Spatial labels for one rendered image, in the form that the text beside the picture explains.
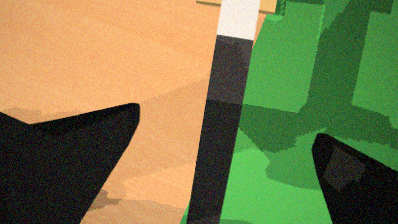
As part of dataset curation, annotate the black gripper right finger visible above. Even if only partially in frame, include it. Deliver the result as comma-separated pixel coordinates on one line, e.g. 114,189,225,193
311,133,398,224

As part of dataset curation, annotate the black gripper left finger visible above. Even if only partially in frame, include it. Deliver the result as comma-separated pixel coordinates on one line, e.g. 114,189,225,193
0,102,140,224

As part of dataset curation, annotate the green putting mat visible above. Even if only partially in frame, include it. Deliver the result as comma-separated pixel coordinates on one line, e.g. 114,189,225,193
219,0,398,224

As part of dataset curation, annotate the red putter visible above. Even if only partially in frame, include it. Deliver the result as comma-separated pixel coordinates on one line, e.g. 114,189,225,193
186,0,261,224

